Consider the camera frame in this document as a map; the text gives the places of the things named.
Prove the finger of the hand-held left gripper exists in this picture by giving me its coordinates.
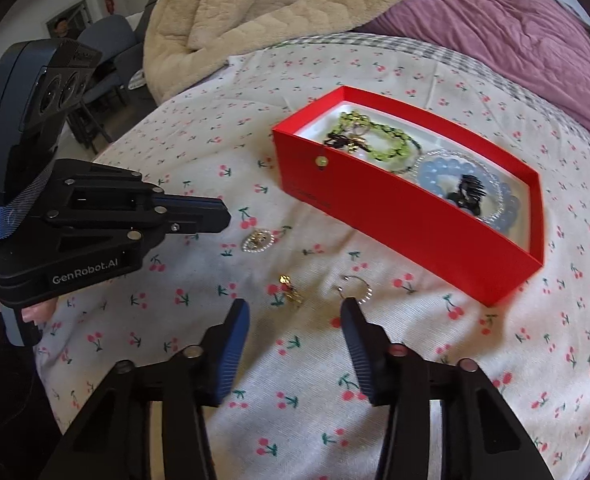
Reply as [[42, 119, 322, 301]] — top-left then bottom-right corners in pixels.
[[50, 212, 232, 239], [50, 159, 228, 216]]

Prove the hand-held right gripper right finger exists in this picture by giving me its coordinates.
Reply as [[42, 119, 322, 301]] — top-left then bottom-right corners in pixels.
[[340, 297, 556, 480]]

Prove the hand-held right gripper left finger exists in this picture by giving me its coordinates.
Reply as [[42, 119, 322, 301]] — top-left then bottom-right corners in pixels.
[[40, 298, 250, 480]]

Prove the silver hoop earring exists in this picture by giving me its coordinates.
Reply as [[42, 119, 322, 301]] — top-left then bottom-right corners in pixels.
[[336, 276, 376, 305]]

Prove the gold dangle earring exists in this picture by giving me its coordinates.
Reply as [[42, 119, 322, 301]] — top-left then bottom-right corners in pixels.
[[345, 120, 370, 153], [279, 274, 306, 307]]

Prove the red cardboard box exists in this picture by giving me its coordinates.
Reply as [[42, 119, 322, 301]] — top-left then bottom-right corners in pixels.
[[272, 86, 546, 307]]

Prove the green bead bracelet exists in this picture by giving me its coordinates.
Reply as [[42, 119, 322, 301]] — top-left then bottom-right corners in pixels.
[[332, 110, 413, 163]]

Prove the black hair claw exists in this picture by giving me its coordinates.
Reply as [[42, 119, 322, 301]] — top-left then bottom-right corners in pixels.
[[447, 174, 486, 211]]

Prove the blue bead bracelet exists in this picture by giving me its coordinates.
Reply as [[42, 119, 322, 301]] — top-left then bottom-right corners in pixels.
[[417, 156, 523, 233]]

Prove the person's left hand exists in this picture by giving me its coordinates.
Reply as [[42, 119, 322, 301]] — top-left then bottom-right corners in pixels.
[[0, 272, 58, 333]]

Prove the grey armchair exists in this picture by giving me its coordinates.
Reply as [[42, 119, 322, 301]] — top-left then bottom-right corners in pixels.
[[62, 14, 158, 151]]

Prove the cream quilted blanket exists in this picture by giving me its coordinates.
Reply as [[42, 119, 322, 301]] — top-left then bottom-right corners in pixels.
[[142, 0, 486, 106]]

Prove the purple pillow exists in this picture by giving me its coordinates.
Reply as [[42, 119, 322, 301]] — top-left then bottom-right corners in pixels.
[[355, 0, 590, 161]]

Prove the framed wall picture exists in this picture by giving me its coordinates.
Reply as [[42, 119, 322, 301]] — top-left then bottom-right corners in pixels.
[[45, 2, 93, 41]]

